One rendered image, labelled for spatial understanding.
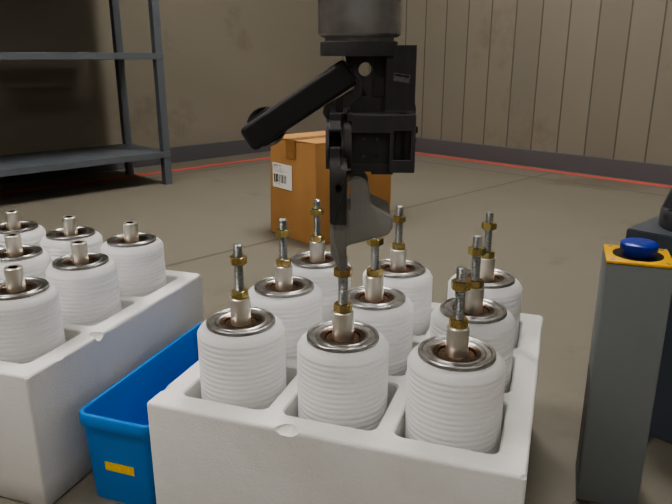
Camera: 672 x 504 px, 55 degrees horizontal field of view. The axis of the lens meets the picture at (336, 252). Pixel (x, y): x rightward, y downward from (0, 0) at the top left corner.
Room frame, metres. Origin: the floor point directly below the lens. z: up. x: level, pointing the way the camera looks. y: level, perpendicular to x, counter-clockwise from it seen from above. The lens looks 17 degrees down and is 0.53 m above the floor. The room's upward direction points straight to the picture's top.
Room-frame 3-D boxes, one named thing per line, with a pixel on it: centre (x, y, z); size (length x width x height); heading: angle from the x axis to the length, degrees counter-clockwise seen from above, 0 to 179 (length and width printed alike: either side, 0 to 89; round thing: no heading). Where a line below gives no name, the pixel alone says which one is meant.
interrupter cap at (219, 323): (0.65, 0.10, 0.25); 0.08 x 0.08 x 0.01
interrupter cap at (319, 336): (0.61, -0.01, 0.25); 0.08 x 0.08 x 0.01
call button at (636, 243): (0.70, -0.34, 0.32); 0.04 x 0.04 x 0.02
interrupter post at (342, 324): (0.61, -0.01, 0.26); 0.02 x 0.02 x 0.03
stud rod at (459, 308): (0.57, -0.12, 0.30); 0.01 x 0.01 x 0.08
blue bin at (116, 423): (0.81, 0.22, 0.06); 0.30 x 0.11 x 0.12; 161
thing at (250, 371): (0.65, 0.10, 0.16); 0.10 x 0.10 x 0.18
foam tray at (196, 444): (0.72, -0.05, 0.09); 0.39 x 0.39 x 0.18; 71
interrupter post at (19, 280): (0.76, 0.40, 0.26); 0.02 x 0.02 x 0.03
